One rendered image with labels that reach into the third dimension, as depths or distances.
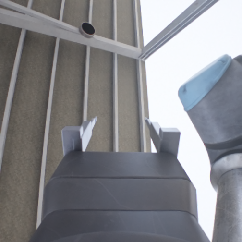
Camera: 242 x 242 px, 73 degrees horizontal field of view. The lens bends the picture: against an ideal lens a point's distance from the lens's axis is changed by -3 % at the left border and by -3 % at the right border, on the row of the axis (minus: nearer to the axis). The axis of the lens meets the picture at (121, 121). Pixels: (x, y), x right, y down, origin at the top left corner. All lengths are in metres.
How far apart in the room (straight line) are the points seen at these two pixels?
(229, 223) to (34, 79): 3.73
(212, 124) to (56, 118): 3.30
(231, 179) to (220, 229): 0.09
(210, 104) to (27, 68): 3.75
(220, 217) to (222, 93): 0.19
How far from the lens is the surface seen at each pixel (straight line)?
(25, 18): 4.16
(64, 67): 4.00
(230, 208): 0.27
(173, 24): 4.12
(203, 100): 0.32
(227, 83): 0.33
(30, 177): 3.36
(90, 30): 4.06
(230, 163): 0.34
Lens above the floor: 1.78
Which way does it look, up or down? 54 degrees up
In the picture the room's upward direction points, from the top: 115 degrees counter-clockwise
